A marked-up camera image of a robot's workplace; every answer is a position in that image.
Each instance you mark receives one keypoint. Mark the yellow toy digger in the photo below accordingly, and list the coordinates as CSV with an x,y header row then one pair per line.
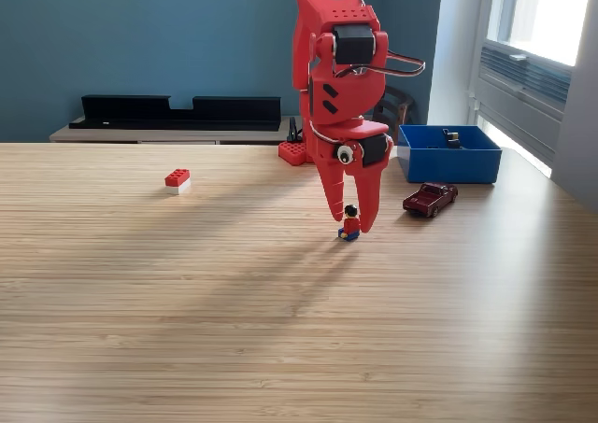
x,y
452,138

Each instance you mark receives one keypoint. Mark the dark wooden chair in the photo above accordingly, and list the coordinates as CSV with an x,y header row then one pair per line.
x,y
397,110

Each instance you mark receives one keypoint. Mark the red white lego brick stack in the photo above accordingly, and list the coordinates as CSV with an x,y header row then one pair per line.
x,y
177,178

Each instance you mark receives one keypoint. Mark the black shelf unit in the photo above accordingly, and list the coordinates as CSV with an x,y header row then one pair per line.
x,y
140,115

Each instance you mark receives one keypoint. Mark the bright window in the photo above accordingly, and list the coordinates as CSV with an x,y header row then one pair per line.
x,y
551,17

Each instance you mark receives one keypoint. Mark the grey window vent unit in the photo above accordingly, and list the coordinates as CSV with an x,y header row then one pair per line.
x,y
523,105

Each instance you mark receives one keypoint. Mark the black table clamp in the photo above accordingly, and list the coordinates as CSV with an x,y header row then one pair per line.
x,y
293,133

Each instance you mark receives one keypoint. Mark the pale wooden sideboard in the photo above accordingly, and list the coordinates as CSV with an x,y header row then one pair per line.
x,y
140,136

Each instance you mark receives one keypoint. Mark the blue plastic bin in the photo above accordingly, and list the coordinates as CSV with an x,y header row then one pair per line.
x,y
448,166

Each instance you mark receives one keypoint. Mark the dark red toy car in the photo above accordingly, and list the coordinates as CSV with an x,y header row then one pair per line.
x,y
427,201

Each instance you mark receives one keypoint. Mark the toy figure red shirt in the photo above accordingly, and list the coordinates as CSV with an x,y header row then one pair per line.
x,y
351,227

